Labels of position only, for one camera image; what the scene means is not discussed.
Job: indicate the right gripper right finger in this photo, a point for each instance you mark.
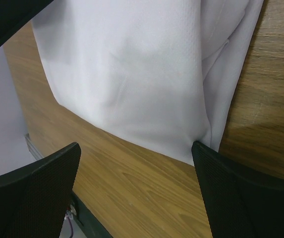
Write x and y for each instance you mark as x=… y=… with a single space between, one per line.
x=240 y=202

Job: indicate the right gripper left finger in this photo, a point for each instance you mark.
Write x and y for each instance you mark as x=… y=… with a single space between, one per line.
x=34 y=198

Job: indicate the white t shirt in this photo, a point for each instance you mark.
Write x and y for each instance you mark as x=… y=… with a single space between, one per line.
x=158 y=73

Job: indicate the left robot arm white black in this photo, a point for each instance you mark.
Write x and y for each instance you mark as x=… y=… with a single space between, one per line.
x=14 y=14

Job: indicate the aluminium frame rail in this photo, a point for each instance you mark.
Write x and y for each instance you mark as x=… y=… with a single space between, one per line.
x=32 y=148

